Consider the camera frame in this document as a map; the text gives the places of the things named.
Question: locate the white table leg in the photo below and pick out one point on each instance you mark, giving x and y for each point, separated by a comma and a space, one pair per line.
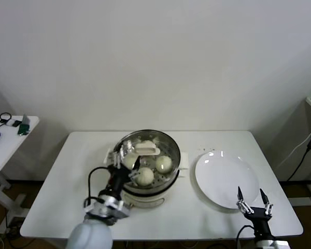
235, 245

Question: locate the stainless steel steamer basket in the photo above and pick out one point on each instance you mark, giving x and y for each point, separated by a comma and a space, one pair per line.
184, 159

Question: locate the small black device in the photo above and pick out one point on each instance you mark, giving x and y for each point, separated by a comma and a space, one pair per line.
16, 123

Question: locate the green grey flat tool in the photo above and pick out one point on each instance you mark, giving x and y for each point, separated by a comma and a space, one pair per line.
23, 128

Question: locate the small white device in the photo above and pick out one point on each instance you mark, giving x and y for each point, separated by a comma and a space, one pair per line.
10, 122

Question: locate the glass pot lid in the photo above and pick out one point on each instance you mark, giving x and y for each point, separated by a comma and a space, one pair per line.
146, 150

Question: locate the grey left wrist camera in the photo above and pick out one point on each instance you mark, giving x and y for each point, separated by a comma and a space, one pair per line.
93, 207

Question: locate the white side table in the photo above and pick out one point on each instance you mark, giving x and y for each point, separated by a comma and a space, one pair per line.
5, 155

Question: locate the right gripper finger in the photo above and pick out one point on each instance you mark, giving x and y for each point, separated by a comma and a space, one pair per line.
243, 206
269, 208

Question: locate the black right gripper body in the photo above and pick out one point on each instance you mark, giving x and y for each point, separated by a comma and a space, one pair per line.
260, 218

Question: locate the white electric cooking pot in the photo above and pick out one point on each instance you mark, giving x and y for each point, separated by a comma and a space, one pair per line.
150, 203

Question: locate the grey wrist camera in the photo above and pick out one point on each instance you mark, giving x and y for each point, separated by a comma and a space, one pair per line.
93, 207
282, 245

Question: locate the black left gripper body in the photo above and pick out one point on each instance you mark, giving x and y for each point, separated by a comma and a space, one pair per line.
119, 175

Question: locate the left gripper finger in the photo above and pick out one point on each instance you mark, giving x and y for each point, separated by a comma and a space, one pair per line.
118, 158
134, 172

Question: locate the white round plate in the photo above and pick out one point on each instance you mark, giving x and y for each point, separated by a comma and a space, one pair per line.
223, 181

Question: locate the white steamed baozi bun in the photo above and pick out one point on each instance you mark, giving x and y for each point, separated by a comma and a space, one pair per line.
145, 177
147, 141
130, 161
163, 164

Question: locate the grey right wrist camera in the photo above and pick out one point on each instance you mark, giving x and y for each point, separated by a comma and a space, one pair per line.
282, 245

